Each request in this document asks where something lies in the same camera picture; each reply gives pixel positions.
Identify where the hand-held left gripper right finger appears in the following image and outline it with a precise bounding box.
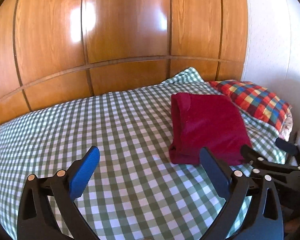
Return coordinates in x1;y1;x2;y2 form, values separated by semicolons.
199;147;284;240

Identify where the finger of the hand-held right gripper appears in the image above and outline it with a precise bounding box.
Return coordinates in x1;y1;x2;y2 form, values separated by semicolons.
275;137;300;156
240;144;300;182

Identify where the wooden panelled wardrobe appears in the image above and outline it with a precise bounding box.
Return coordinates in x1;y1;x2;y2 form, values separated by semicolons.
0;0;248;132

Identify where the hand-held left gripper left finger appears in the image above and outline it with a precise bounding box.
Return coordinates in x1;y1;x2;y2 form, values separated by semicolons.
16;146;100;240

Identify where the multicolour checked pillow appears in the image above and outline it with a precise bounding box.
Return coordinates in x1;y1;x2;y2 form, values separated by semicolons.
208;79;293;132

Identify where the green white checked bedsheet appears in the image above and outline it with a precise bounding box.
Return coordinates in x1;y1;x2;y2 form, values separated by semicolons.
0;67;289;240

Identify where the floral print pillow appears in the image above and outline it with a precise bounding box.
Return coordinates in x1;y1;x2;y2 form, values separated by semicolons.
278;110;294;142

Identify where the dark red sweater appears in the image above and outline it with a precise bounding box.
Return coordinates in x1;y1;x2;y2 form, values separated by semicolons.
169;92;252;166

